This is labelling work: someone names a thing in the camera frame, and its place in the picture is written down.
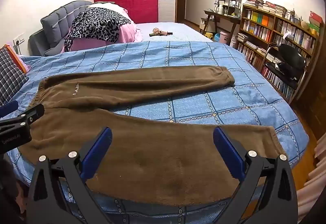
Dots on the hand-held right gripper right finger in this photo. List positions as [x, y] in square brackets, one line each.
[228, 152]

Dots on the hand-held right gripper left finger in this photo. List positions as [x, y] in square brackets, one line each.
[98, 152]

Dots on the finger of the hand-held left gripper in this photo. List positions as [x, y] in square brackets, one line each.
[30, 115]
[9, 108]

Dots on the brown fleece pants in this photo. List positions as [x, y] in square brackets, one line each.
[152, 157]

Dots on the dark plaid pillow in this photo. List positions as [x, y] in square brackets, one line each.
[10, 73]

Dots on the orange trimmed pillow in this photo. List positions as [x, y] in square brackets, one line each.
[17, 59]

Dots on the blue checked blanket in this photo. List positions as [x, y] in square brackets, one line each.
[229, 101]

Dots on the dark cloth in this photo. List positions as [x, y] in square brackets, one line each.
[10, 188]

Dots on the pale curtain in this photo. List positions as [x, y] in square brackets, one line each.
[314, 175]

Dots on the grey padded headboard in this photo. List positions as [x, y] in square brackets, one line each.
[53, 25]

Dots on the black white speckled pillow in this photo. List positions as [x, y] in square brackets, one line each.
[99, 23]

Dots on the pink bin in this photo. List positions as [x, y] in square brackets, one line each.
[225, 37]

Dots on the black office chair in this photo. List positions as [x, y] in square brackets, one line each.
[293, 57]

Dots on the blue bucket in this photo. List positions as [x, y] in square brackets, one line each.
[216, 37]

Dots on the yellow stool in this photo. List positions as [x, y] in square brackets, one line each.
[209, 35]

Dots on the pink bedding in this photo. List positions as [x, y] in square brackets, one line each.
[127, 33]

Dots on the light blue bed sheet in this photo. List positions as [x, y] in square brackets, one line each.
[183, 30]

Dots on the black comb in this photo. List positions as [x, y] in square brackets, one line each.
[169, 33]

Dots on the wooden bookshelf with books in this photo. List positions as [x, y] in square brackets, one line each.
[259, 23]

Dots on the wooden desk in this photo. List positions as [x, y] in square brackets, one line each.
[221, 16]

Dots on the white jug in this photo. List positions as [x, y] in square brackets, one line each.
[220, 9]

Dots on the small wooden desk shelf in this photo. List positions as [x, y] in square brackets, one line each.
[229, 0]

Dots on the white wall socket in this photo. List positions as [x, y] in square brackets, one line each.
[19, 40]

